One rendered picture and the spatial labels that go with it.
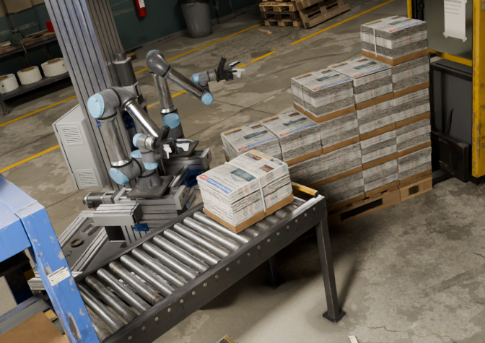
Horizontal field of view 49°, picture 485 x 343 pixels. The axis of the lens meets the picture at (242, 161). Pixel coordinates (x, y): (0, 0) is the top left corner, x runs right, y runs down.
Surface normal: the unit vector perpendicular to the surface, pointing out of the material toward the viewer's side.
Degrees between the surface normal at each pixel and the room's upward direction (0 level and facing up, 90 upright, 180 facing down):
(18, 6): 90
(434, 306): 0
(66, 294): 90
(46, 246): 90
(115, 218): 90
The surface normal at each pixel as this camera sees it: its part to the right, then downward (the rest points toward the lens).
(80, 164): -0.24, 0.47
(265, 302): -0.18, -0.88
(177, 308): 0.65, 0.22
